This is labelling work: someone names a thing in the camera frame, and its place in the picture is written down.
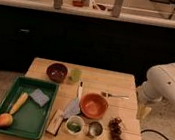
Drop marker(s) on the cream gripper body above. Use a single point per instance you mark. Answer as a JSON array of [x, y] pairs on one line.
[[144, 108]]

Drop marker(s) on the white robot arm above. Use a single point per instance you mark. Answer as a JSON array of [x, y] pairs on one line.
[[160, 83]]

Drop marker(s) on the orange bowl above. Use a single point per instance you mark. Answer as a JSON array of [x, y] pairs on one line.
[[93, 105]]

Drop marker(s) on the dark purple bowl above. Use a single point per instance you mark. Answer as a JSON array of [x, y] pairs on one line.
[[57, 72]]

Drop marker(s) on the red bowl on shelf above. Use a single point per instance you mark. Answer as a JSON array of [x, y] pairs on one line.
[[78, 3]]

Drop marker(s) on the dark grape bunch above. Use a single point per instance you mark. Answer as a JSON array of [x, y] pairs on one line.
[[115, 128]]

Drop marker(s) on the small metal cup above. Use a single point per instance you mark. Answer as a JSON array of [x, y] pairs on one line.
[[95, 129]]

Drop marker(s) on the white cup green contents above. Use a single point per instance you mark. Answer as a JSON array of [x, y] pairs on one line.
[[74, 125]]

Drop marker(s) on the green translucent cup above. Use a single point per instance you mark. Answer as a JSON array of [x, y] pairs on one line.
[[74, 76]]

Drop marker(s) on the wooden block brush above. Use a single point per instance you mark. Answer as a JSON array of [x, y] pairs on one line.
[[55, 122]]

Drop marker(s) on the blue grey sponge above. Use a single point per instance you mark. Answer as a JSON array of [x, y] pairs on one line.
[[39, 97]]

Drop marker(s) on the green plastic tray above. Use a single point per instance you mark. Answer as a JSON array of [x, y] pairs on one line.
[[30, 120]]

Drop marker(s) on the orange round fruit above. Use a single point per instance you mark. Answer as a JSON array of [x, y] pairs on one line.
[[5, 120]]

